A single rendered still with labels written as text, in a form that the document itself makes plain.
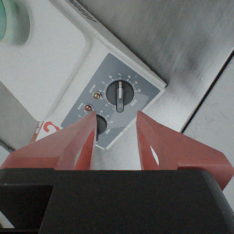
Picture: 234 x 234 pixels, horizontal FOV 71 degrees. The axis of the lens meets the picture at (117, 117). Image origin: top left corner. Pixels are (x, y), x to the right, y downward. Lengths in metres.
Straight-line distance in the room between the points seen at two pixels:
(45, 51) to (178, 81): 0.16
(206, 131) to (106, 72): 0.14
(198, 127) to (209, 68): 0.07
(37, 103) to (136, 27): 0.15
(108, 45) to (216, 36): 0.12
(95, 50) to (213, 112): 0.15
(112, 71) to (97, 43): 0.03
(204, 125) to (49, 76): 0.19
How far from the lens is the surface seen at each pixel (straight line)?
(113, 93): 0.19
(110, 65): 0.18
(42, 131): 0.31
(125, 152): 0.27
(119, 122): 0.21
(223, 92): 0.23
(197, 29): 0.23
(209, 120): 0.23
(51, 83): 0.19
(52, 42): 0.19
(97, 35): 0.18
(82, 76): 0.19
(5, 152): 0.48
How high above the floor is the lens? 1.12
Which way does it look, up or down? 61 degrees down
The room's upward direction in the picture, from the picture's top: 122 degrees counter-clockwise
